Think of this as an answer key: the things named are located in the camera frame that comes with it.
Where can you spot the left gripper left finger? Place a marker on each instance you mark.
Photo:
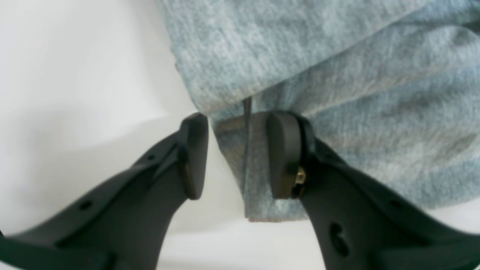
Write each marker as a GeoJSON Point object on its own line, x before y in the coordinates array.
{"type": "Point", "coordinates": [120, 224]}

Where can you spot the grey T-shirt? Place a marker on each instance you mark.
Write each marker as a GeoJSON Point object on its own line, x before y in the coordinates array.
{"type": "Point", "coordinates": [391, 85]}

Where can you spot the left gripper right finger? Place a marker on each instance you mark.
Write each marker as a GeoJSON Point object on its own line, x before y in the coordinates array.
{"type": "Point", "coordinates": [360, 223]}

